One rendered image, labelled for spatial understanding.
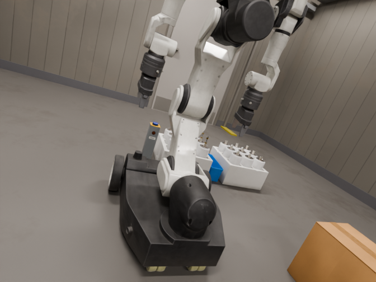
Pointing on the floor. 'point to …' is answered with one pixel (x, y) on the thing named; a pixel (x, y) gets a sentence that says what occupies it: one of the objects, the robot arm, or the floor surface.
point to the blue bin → (215, 170)
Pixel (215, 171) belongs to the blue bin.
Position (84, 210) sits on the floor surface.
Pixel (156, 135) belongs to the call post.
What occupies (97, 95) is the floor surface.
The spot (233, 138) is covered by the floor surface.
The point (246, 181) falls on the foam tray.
